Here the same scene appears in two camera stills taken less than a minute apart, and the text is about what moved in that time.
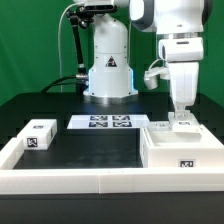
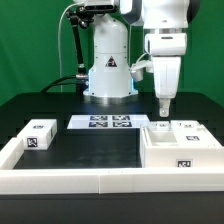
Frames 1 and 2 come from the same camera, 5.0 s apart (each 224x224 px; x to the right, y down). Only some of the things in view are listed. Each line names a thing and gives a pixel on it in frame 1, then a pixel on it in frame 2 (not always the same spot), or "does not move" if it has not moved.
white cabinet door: (159, 125) does not move
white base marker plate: (109, 121) does not move
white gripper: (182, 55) → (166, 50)
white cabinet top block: (37, 134) does not move
